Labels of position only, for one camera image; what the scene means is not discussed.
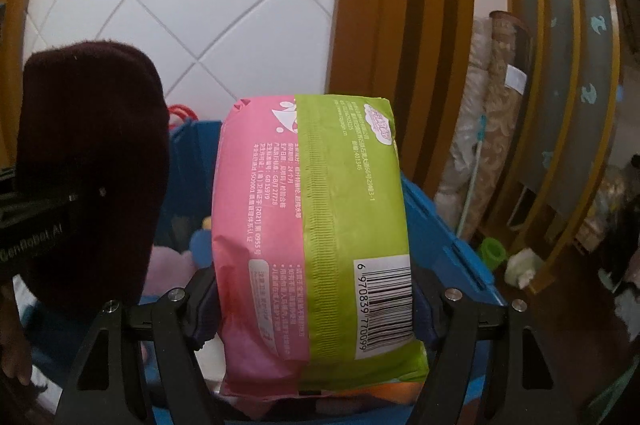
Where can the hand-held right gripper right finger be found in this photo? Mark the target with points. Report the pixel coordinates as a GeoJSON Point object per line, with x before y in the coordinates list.
{"type": "Point", "coordinates": [429, 307]}

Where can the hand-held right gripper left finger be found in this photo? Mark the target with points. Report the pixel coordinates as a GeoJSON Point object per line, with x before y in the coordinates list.
{"type": "Point", "coordinates": [204, 305]}

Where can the blue plastic crate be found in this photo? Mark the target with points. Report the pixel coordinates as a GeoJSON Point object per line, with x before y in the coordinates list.
{"type": "Point", "coordinates": [440, 245]}

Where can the dark maroon knitted cloth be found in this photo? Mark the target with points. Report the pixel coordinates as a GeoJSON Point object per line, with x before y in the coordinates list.
{"type": "Point", "coordinates": [90, 155]}

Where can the pink and green wipes packet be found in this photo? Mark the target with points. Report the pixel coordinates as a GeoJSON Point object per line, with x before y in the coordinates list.
{"type": "Point", "coordinates": [310, 230]}

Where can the person's left hand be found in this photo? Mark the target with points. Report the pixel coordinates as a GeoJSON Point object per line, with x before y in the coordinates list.
{"type": "Point", "coordinates": [12, 345]}

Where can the pale pink soft item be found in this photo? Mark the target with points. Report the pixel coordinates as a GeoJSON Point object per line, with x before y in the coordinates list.
{"type": "Point", "coordinates": [167, 266]}

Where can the green plastic cup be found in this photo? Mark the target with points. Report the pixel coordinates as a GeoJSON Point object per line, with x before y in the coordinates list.
{"type": "Point", "coordinates": [490, 252]}

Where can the white crumpled bag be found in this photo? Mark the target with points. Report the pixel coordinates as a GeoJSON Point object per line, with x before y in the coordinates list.
{"type": "Point", "coordinates": [522, 267]}

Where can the grey white rolled carpet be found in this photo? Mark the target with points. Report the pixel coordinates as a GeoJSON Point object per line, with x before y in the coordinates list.
{"type": "Point", "coordinates": [467, 140]}

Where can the red plastic carry case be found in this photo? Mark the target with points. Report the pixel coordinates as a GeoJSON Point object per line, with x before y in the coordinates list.
{"type": "Point", "coordinates": [181, 111]}

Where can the beige patterned rolled carpet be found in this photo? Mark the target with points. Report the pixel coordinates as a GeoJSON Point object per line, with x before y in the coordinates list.
{"type": "Point", "coordinates": [502, 105]}

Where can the wooden frosted glass partition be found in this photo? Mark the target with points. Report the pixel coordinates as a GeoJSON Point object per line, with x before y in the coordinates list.
{"type": "Point", "coordinates": [570, 80]}

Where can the wooden wall trim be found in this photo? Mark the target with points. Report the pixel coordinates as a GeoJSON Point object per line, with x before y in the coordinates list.
{"type": "Point", "coordinates": [15, 15]}

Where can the wooden door frame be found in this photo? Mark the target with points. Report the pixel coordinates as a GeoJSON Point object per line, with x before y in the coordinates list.
{"type": "Point", "coordinates": [400, 5]}

